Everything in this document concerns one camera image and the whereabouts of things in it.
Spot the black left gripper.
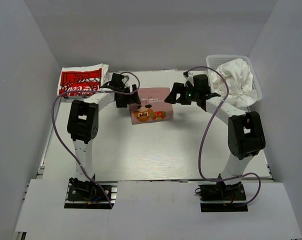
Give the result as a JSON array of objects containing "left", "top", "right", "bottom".
[{"left": 116, "top": 84, "right": 141, "bottom": 108}]

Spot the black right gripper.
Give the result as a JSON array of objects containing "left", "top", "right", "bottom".
[{"left": 165, "top": 82, "right": 200, "bottom": 105}]

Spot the pink printed t shirt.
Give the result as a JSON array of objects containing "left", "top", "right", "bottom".
[{"left": 129, "top": 87, "right": 174, "bottom": 125}]

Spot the red white t shirt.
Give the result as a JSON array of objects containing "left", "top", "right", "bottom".
[{"left": 57, "top": 63, "right": 109, "bottom": 95}]

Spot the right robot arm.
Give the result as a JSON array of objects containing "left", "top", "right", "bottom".
[{"left": 164, "top": 71, "right": 266, "bottom": 200}]

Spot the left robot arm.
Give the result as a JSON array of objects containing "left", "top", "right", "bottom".
[{"left": 67, "top": 71, "right": 141, "bottom": 182}]

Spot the white perforated plastic basket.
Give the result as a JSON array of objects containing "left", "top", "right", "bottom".
[{"left": 206, "top": 54, "right": 263, "bottom": 101}]

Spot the white crumpled t shirt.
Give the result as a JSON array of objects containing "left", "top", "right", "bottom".
[{"left": 209, "top": 58, "right": 258, "bottom": 108}]

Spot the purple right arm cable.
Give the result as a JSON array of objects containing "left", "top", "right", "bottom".
[{"left": 182, "top": 66, "right": 262, "bottom": 207}]

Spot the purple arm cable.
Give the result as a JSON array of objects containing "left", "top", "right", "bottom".
[
  {"left": 51, "top": 71, "right": 141, "bottom": 210},
  {"left": 182, "top": 66, "right": 262, "bottom": 207}
]

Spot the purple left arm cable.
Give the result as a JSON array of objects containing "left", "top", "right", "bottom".
[{"left": 51, "top": 71, "right": 141, "bottom": 210}]

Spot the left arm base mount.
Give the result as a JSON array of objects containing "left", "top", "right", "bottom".
[{"left": 64, "top": 177, "right": 117, "bottom": 210}]

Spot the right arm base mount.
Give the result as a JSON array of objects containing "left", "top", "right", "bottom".
[{"left": 194, "top": 182, "right": 248, "bottom": 213}]

